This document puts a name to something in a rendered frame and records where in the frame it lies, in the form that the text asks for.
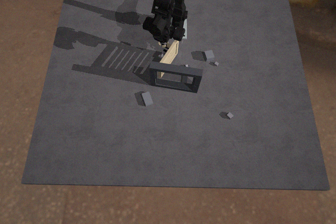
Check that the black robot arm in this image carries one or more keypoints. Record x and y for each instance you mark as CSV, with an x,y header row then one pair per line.
x,y
166,9

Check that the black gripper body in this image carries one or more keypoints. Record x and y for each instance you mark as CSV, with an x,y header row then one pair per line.
x,y
177,33

